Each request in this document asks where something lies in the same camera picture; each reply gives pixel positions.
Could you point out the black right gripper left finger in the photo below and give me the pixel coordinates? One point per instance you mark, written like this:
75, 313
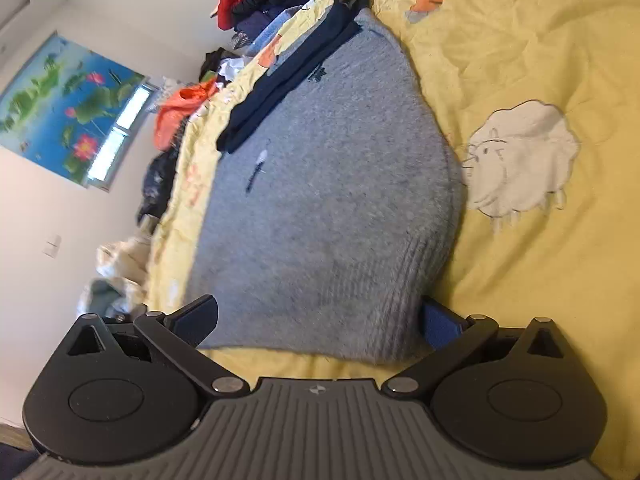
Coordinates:
117, 392

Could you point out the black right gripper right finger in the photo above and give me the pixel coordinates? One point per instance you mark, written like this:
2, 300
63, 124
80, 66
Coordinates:
516, 397

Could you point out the grey knit sweater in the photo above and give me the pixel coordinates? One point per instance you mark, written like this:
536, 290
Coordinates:
335, 204

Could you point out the beige crumpled cloth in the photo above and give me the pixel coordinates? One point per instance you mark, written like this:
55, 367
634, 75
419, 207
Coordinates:
119, 290

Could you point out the lotus flower window blind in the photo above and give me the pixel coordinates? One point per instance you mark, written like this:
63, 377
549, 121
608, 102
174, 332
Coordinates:
72, 111

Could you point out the orange garment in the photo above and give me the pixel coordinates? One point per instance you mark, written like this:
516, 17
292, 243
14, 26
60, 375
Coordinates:
183, 103

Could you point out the yellow patterned quilt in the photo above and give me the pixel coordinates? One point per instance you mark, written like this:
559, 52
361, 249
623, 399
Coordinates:
540, 100

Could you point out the light blue folded cloth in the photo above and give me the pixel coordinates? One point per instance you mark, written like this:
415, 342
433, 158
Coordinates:
270, 31

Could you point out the dark navy garment on pile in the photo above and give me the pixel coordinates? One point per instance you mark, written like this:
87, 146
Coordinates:
251, 27

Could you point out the white wall switch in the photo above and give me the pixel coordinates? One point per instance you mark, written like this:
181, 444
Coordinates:
52, 246

